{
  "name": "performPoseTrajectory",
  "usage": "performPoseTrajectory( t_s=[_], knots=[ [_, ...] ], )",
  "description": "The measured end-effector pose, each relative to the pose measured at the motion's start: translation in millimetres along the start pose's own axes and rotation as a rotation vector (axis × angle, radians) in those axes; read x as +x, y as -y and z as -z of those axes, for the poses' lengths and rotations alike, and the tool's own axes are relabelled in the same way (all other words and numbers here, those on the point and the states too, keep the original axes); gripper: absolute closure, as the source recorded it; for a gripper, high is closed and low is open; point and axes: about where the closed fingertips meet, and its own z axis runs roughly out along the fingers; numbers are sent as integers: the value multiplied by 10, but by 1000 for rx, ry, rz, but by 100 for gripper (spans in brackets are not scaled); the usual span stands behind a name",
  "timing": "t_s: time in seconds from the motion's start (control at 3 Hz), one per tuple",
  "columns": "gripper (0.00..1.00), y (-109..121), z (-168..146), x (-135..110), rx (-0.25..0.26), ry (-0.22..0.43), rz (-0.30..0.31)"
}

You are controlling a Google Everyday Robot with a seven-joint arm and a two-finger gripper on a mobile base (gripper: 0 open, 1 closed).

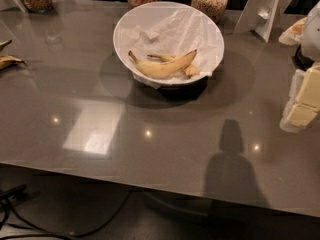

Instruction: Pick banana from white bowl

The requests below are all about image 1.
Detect white angled stand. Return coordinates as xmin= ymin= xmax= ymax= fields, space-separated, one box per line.
xmin=233 ymin=0 xmax=292 ymax=42

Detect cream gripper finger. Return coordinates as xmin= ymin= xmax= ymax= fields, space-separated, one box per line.
xmin=280 ymin=63 xmax=320 ymax=133
xmin=278 ymin=17 xmax=306 ymax=45

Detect white stand top left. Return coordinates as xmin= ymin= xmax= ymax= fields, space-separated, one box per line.
xmin=0 ymin=0 xmax=28 ymax=13

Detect large yellow banana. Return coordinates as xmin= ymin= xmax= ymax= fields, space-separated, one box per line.
xmin=128 ymin=50 xmax=197 ymax=79

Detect black cables on floor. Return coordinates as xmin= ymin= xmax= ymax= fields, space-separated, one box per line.
xmin=0 ymin=183 xmax=134 ymax=240

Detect white bowl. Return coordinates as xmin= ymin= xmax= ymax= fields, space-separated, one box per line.
xmin=112 ymin=1 xmax=225 ymax=90

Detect white plastic bowl liner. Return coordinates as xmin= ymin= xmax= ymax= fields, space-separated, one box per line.
xmin=118 ymin=7 xmax=225 ymax=90

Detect banana peel on table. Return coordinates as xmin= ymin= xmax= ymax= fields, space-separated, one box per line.
xmin=0 ymin=55 xmax=25 ymax=70

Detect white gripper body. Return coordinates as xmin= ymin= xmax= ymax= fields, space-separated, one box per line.
xmin=293 ymin=1 xmax=320 ymax=71

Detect small yellow banana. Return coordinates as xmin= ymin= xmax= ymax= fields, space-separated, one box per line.
xmin=148 ymin=54 xmax=199 ymax=78

